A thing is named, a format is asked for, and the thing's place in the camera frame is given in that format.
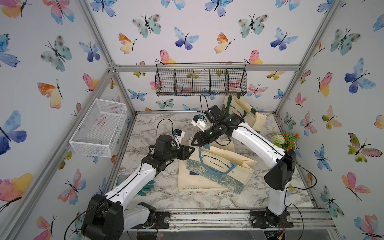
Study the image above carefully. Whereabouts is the white mesh wall basket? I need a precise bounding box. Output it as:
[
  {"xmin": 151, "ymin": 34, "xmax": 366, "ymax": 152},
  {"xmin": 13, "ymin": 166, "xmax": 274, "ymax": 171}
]
[{"xmin": 69, "ymin": 99, "xmax": 127, "ymax": 158}]

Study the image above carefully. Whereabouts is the green handled canvas tote bag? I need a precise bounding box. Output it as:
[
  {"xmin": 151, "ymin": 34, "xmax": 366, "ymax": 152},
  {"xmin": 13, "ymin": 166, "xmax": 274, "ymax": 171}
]
[{"xmin": 223, "ymin": 93, "xmax": 267, "ymax": 133}]

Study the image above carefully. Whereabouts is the green rubber glove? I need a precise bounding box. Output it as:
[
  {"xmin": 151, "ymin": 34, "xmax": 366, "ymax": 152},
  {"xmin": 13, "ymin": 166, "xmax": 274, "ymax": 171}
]
[{"xmin": 115, "ymin": 175, "xmax": 156, "ymax": 197}]

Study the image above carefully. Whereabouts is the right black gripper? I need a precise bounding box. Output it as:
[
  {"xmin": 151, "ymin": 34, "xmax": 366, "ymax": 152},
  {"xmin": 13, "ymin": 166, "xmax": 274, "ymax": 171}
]
[{"xmin": 188, "ymin": 125, "xmax": 221, "ymax": 147}]

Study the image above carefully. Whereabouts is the potted artificial flower plant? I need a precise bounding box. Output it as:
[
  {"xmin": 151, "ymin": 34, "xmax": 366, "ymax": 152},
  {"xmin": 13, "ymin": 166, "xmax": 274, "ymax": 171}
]
[{"xmin": 271, "ymin": 133, "xmax": 301, "ymax": 151}]

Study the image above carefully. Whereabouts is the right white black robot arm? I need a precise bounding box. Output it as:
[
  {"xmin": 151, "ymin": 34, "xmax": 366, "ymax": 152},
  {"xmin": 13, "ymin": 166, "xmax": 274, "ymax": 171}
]
[{"xmin": 192, "ymin": 105, "xmax": 298, "ymax": 229}]

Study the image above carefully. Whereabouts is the starry night canvas tote bag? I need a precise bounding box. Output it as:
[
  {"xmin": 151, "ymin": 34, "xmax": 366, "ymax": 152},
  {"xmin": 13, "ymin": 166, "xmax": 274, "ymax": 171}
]
[{"xmin": 177, "ymin": 139, "xmax": 236, "ymax": 192}]

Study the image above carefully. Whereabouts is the black wire wall basket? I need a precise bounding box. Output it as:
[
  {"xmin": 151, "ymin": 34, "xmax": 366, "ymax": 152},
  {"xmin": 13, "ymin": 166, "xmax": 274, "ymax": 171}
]
[{"xmin": 153, "ymin": 62, "xmax": 248, "ymax": 97}]

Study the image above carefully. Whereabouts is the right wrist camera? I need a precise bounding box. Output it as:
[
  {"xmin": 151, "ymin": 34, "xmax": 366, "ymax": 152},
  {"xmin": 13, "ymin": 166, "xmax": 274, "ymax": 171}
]
[{"xmin": 192, "ymin": 115, "xmax": 209, "ymax": 132}]

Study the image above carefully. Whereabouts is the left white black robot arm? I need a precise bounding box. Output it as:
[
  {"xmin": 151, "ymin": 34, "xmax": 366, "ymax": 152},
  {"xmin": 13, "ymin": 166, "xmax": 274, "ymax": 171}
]
[{"xmin": 71, "ymin": 129, "xmax": 194, "ymax": 240}]

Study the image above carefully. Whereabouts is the blue handled canvas tote bag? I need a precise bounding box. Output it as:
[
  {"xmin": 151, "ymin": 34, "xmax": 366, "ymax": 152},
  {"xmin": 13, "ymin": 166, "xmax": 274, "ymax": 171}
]
[{"xmin": 186, "ymin": 145, "xmax": 257, "ymax": 194}]

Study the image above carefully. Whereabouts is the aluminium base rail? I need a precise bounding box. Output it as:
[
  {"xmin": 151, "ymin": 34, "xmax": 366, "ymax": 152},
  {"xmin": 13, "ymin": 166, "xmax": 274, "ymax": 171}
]
[{"xmin": 85, "ymin": 209, "xmax": 337, "ymax": 232}]

